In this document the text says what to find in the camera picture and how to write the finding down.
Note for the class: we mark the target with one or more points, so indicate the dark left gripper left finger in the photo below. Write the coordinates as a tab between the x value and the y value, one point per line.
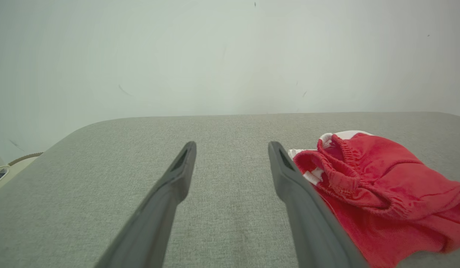
159	216

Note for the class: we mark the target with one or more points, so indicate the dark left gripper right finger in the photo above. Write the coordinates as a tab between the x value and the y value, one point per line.
308	223

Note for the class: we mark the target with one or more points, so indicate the red shorts white stripe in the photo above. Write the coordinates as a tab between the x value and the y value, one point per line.
382	186

